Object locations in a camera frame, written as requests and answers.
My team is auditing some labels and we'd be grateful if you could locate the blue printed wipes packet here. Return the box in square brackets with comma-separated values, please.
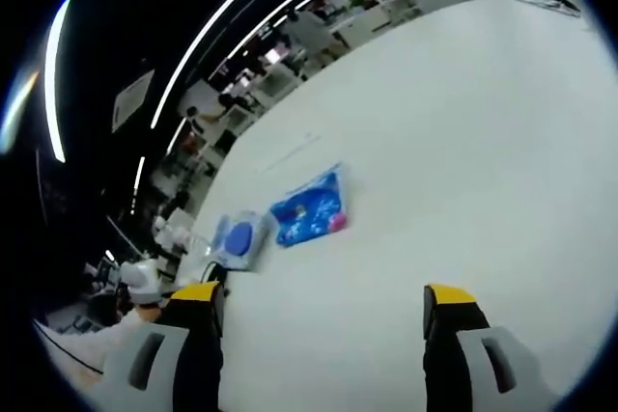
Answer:
[268, 163, 352, 249]

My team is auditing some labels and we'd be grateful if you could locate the clear pack with blue pad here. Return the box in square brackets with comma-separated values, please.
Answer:
[211, 209, 272, 272]

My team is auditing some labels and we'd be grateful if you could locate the clear plastic water bottle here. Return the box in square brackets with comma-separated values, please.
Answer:
[182, 232, 214, 264]

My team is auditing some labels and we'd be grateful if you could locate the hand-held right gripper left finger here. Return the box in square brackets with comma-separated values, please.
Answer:
[102, 280, 227, 412]

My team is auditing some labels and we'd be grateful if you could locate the white table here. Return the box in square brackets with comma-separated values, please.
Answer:
[176, 0, 615, 412]

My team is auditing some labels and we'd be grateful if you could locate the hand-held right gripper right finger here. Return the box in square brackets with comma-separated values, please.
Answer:
[422, 283, 549, 412]

